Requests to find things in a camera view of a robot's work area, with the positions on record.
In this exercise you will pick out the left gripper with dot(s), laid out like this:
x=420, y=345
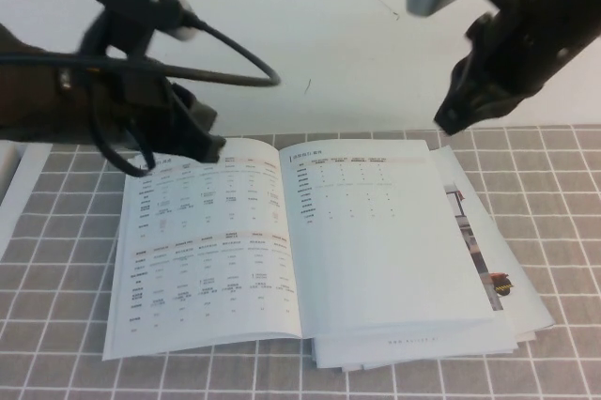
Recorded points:
x=127, y=109

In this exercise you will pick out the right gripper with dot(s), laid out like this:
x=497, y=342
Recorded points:
x=507, y=57

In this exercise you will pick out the white book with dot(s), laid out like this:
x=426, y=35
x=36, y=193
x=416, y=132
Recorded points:
x=375, y=254

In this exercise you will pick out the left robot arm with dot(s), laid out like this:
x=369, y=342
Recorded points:
x=28, y=99

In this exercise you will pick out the grey checked tablecloth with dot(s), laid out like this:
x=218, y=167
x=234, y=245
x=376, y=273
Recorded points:
x=554, y=212

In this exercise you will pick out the brochure with robot photo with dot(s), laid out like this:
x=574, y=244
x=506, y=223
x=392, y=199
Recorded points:
x=488, y=259

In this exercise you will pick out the white brochure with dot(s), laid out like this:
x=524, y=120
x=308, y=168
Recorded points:
x=514, y=346
x=533, y=296

